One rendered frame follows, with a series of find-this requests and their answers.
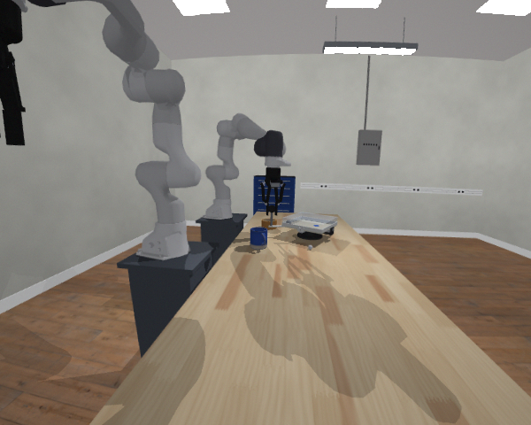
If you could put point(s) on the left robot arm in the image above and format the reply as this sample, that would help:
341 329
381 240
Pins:
269 145

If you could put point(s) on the brown tape roll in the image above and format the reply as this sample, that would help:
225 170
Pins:
266 222

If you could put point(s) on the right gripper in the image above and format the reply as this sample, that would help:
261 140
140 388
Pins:
10 32

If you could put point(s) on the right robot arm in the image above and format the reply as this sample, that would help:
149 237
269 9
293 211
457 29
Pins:
122 33

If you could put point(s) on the blue mug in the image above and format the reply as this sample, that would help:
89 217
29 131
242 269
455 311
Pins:
258 238

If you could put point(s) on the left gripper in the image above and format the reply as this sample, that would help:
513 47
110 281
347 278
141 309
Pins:
272 172

